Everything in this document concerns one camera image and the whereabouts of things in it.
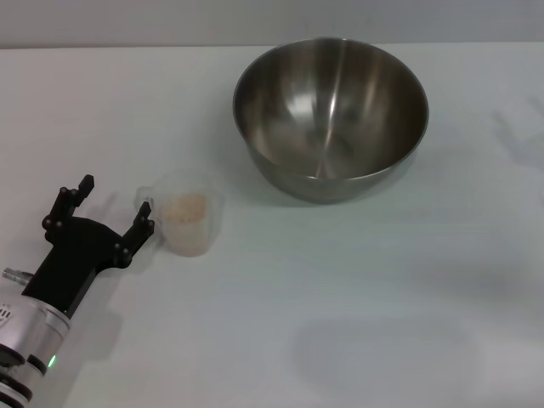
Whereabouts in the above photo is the clear plastic measuring cup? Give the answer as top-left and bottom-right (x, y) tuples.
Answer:
(134, 169), (224, 258)

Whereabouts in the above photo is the stainless steel mixing bowl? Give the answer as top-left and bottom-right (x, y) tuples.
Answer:
(232, 37), (430, 205)

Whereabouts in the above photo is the white rice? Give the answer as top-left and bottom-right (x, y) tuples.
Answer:
(163, 191), (209, 223)

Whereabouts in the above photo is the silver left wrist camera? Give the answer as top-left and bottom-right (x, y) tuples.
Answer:
(0, 297), (14, 337)

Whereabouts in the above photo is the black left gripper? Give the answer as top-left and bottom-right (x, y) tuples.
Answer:
(20, 173), (156, 318)

